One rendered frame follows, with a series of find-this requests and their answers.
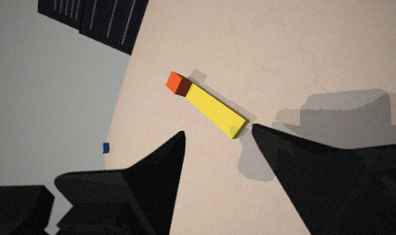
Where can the blue rectangular block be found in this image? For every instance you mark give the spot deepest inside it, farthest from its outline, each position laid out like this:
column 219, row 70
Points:
column 105, row 147

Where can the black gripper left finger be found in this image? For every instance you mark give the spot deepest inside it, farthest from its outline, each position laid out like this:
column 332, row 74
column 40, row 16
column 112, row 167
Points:
column 149, row 186

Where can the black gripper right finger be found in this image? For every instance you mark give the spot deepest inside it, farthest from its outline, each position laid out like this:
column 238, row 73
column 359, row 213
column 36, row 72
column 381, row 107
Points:
column 321, row 181

